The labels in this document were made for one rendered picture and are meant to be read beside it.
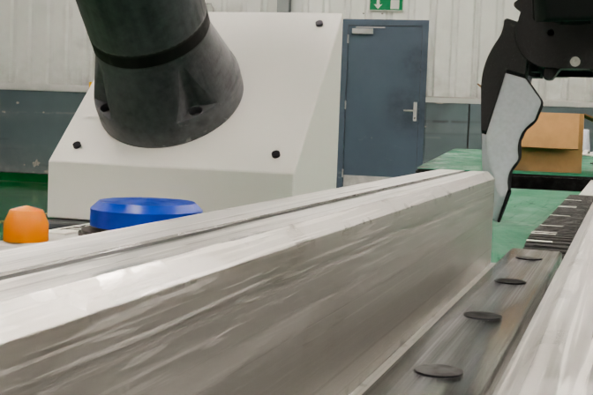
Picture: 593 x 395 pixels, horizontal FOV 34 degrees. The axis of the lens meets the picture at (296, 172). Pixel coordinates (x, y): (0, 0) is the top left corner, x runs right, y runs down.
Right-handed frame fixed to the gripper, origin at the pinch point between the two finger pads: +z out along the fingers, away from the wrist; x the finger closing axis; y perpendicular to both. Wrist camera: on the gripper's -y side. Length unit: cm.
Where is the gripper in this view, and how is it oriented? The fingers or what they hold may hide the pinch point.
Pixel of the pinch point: (567, 211)
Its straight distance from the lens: 62.0
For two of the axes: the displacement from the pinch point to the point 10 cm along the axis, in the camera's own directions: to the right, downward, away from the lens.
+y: 3.2, -0.4, 9.5
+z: -0.4, 10.0, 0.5
